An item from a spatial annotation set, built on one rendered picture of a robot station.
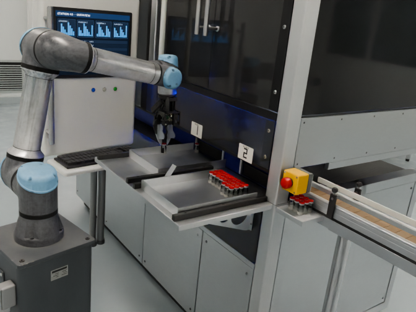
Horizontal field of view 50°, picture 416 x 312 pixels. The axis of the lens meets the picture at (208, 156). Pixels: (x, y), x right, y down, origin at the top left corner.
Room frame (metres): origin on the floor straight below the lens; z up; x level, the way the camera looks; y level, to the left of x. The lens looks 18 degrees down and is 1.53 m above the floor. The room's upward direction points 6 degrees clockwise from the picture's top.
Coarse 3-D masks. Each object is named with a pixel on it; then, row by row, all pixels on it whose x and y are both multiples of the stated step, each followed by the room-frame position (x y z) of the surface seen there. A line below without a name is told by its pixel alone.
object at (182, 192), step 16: (176, 176) 1.61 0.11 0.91; (192, 176) 1.65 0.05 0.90; (208, 176) 1.70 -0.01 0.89; (160, 192) 1.50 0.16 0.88; (176, 192) 1.52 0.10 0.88; (192, 192) 1.53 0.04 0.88; (208, 192) 1.55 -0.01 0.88; (256, 192) 1.52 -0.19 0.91; (176, 208) 1.32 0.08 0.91; (192, 208) 1.35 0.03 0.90
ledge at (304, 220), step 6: (276, 210) 1.48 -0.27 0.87; (282, 210) 1.46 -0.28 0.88; (288, 210) 1.46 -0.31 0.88; (312, 210) 1.48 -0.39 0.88; (288, 216) 1.43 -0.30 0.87; (294, 216) 1.42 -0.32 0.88; (300, 216) 1.42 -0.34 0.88; (306, 216) 1.43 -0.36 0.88; (312, 216) 1.43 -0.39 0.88; (318, 216) 1.44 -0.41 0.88; (300, 222) 1.39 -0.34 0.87; (306, 222) 1.39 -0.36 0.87; (312, 222) 1.41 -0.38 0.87
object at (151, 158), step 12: (180, 144) 2.02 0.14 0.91; (192, 144) 2.06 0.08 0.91; (132, 156) 1.83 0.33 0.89; (144, 156) 1.89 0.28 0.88; (156, 156) 1.90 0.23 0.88; (168, 156) 1.92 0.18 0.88; (180, 156) 1.94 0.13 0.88; (192, 156) 1.96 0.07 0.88; (204, 156) 1.97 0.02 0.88; (156, 168) 1.67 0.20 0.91; (168, 168) 1.68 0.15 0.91; (180, 168) 1.72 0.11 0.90
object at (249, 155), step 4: (240, 144) 1.67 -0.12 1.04; (240, 148) 1.67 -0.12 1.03; (248, 148) 1.63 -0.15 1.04; (240, 152) 1.67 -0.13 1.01; (248, 152) 1.63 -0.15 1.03; (252, 152) 1.61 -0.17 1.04; (240, 156) 1.66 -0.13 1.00; (244, 156) 1.65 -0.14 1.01; (248, 156) 1.63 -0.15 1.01; (252, 156) 1.61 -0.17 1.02; (248, 160) 1.62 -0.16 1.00
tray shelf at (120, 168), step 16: (96, 160) 1.80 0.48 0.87; (112, 160) 1.79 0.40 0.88; (128, 160) 1.82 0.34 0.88; (128, 176) 1.63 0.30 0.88; (240, 176) 1.76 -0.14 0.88; (144, 192) 1.50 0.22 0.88; (160, 208) 1.37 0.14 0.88; (240, 208) 1.44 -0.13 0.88; (256, 208) 1.46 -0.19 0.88; (176, 224) 1.27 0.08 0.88; (192, 224) 1.29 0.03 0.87
